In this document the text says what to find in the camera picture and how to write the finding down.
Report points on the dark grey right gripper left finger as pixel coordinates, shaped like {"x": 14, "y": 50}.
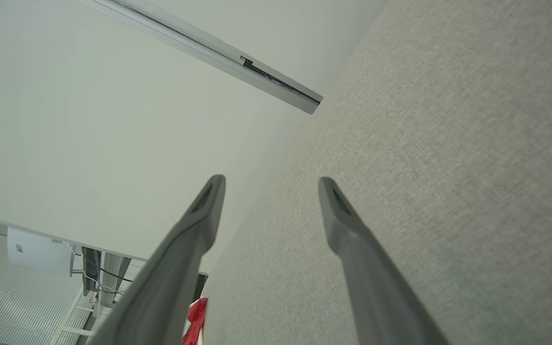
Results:
{"x": 170, "y": 278}

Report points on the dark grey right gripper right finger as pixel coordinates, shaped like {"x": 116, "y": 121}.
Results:
{"x": 372, "y": 278}

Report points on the red Bulls 23 jersey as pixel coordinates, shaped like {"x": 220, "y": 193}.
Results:
{"x": 197, "y": 318}

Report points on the dark grey upright box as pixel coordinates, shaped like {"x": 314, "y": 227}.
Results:
{"x": 90, "y": 268}

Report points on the white metal frame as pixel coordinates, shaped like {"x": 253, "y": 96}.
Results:
{"x": 72, "y": 330}

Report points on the white wall box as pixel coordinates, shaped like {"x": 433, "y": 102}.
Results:
{"x": 36, "y": 251}

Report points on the grey partition post with slot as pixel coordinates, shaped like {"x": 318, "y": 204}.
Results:
{"x": 209, "y": 48}

